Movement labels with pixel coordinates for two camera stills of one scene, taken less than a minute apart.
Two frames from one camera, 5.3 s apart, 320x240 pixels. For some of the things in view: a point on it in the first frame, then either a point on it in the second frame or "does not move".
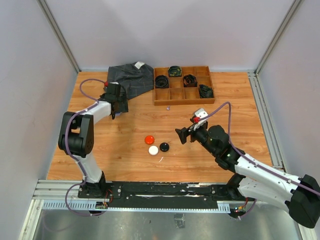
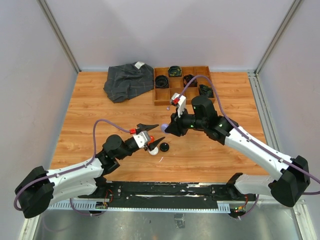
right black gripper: [185, 132] to [173, 128]
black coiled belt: [190, 81] does not move
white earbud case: [153, 150] does not move
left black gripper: [123, 107] to [152, 145]
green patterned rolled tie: [175, 71] does not move
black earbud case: [164, 147] does not move
